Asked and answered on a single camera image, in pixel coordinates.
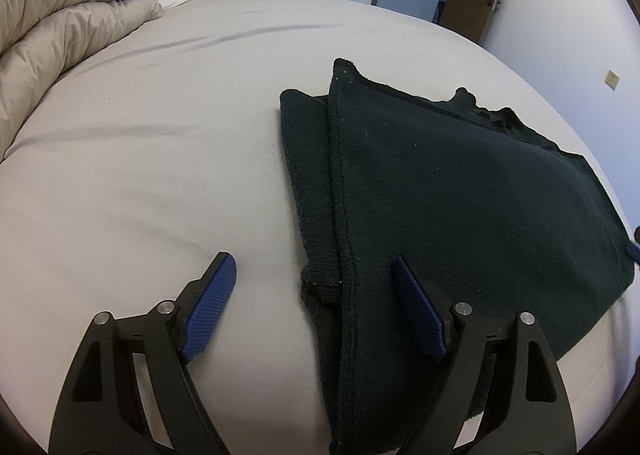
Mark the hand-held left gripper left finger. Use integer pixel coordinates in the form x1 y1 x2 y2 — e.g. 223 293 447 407
47 251 237 455

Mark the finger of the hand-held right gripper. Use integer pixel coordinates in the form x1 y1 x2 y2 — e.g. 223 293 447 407
625 226 640 266

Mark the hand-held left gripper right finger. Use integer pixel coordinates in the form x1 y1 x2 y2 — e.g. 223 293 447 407
391 255 577 455

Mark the beige duvet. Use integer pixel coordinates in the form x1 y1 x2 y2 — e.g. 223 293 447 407
0 0 176 163

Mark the dark green sweater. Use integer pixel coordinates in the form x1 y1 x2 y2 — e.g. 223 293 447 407
277 56 636 455

